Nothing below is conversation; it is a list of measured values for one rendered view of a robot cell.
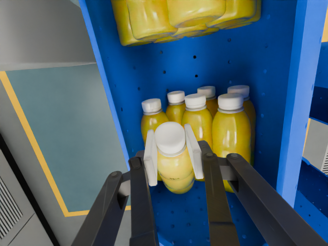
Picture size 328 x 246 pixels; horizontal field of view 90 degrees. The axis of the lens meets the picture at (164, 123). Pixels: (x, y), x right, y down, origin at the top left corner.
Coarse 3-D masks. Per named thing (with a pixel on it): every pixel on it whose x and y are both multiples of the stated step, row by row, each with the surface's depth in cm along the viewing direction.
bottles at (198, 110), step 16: (112, 0) 25; (128, 16) 25; (256, 16) 25; (128, 32) 26; (176, 32) 25; (192, 32) 28; (208, 32) 30; (176, 96) 35; (192, 96) 31; (208, 96) 35; (144, 112) 33; (160, 112) 33; (176, 112) 36; (192, 112) 30; (208, 112) 31; (144, 128) 33; (192, 128) 30; (208, 128) 30; (144, 144) 35
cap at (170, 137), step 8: (160, 128) 21; (168, 128) 21; (176, 128) 20; (160, 136) 20; (168, 136) 20; (176, 136) 20; (184, 136) 20; (160, 144) 19; (168, 144) 19; (176, 144) 19; (168, 152) 20; (176, 152) 20
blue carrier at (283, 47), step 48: (96, 0) 24; (288, 0) 23; (96, 48) 22; (144, 48) 34; (192, 48) 37; (240, 48) 32; (288, 48) 24; (144, 96) 36; (288, 96) 15; (288, 144) 16; (192, 192) 39; (288, 192) 19; (192, 240) 29; (240, 240) 28
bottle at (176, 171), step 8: (184, 144) 21; (160, 152) 21; (184, 152) 21; (160, 160) 22; (168, 160) 21; (176, 160) 21; (184, 160) 22; (160, 168) 23; (168, 168) 22; (176, 168) 22; (184, 168) 22; (192, 168) 24; (160, 176) 28; (168, 176) 24; (176, 176) 23; (184, 176) 24; (192, 176) 27; (168, 184) 28; (176, 184) 27; (184, 184) 27; (192, 184) 31; (176, 192) 31; (184, 192) 32
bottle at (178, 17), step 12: (168, 0) 18; (180, 0) 17; (192, 0) 16; (204, 0) 16; (216, 0) 16; (168, 12) 19; (180, 12) 17; (192, 12) 17; (204, 12) 17; (216, 12) 17; (180, 24) 20; (192, 24) 21
